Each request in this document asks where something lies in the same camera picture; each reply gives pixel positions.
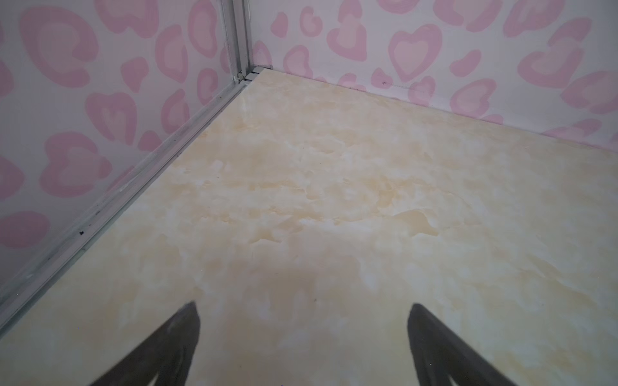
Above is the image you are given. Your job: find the aluminium frame profile left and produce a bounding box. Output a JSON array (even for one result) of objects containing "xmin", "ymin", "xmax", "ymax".
[{"xmin": 1, "ymin": 1, "xmax": 254, "ymax": 334}]

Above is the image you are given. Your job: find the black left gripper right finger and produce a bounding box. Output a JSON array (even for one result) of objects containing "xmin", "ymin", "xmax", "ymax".
[{"xmin": 407, "ymin": 303, "xmax": 515, "ymax": 386}]

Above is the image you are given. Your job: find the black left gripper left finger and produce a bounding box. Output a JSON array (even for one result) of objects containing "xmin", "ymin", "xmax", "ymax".
[{"xmin": 93, "ymin": 301, "xmax": 201, "ymax": 385}]

